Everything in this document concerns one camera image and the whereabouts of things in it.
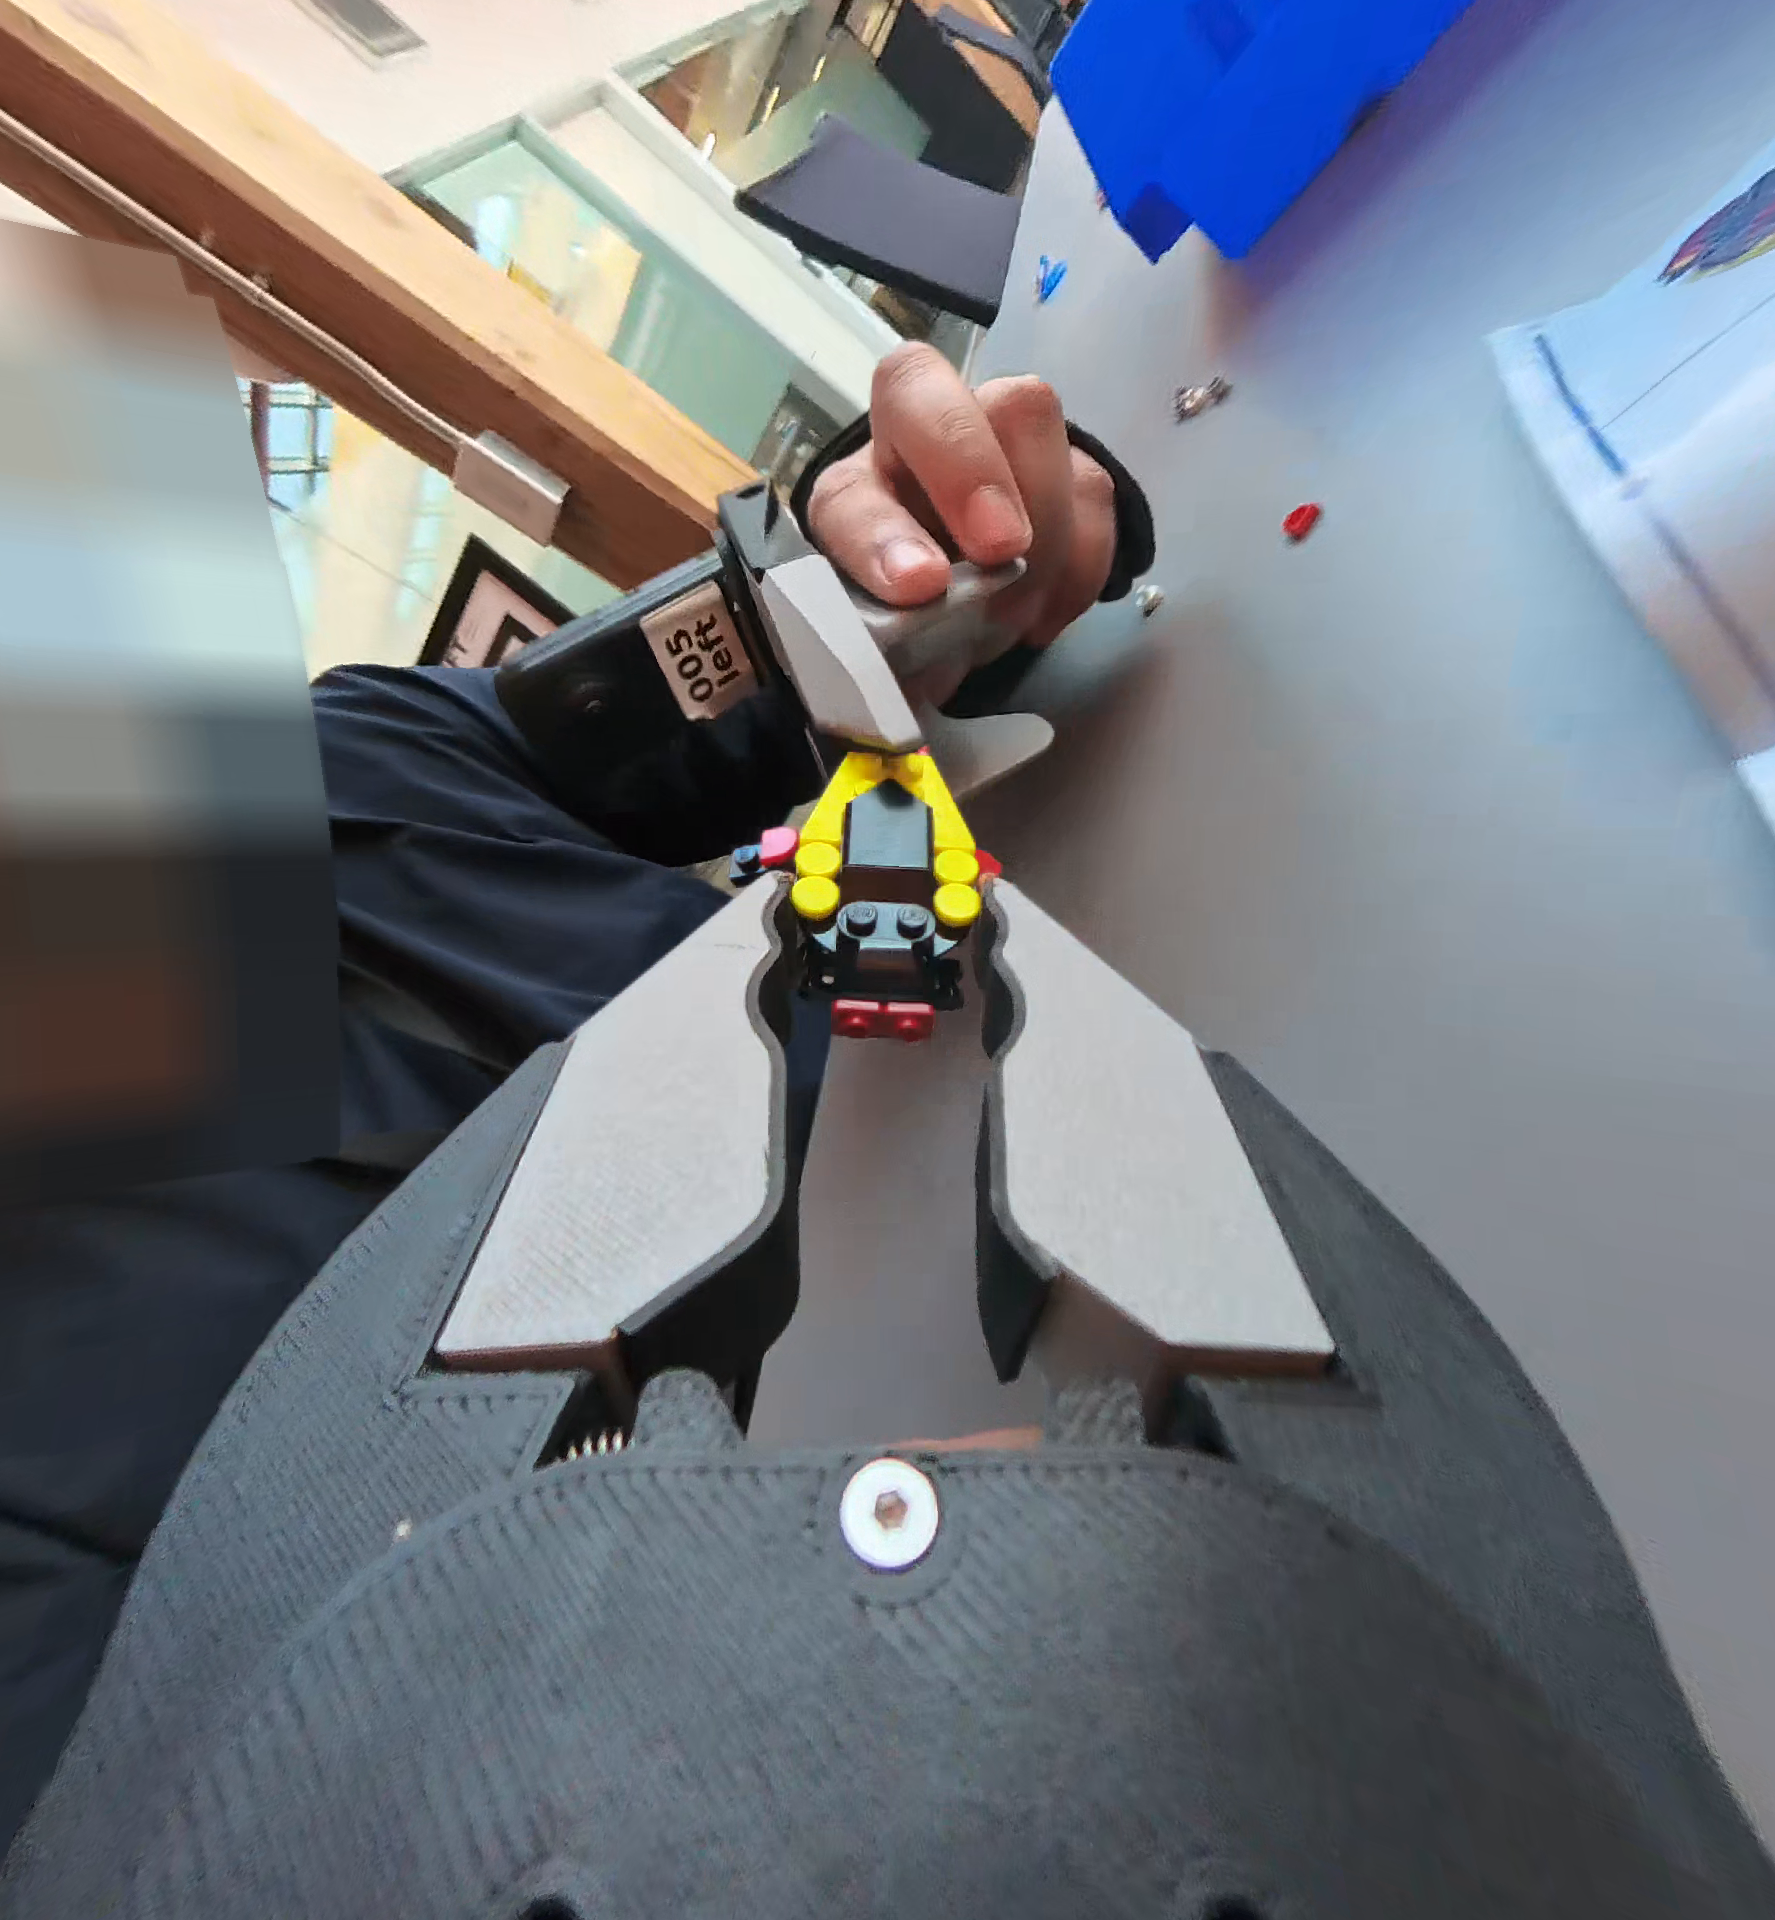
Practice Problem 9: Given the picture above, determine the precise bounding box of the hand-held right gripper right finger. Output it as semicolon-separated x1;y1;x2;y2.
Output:
974;878;1342;1445

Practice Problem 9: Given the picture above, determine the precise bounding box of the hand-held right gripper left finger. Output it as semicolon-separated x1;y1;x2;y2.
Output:
434;881;832;1429

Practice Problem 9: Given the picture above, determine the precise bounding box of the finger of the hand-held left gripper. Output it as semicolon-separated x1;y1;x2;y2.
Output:
756;554;932;755
932;713;1058;802

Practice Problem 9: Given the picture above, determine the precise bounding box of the yellow black lego model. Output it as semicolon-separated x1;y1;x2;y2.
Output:
730;746;1006;1043

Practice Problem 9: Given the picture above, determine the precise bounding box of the person's left forearm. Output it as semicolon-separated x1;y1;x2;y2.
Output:
310;664;746;961

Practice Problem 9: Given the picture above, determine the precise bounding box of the lego instruction booklet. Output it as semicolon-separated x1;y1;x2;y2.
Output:
1488;120;1775;961

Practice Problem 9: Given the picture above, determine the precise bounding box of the person's left hand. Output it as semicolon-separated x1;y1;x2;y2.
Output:
804;337;1126;649

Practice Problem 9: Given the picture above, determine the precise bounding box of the dark chair back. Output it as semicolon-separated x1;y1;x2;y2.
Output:
736;114;1026;325

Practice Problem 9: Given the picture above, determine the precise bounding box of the wooden beam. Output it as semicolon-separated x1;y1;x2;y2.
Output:
0;0;764;595

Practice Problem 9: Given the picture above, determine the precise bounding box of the thin metal rod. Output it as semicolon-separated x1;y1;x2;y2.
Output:
0;59;472;451

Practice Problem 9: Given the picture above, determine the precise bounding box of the person's dark clothed torso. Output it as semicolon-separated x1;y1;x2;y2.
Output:
0;900;560;1920

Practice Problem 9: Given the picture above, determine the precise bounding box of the blue plastic bin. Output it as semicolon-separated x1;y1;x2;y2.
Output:
1050;0;1482;263

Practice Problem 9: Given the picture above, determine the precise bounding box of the black picture frame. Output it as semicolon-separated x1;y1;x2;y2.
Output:
418;533;578;671

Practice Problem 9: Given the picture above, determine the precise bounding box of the metal bracket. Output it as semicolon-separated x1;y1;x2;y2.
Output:
452;429;572;545

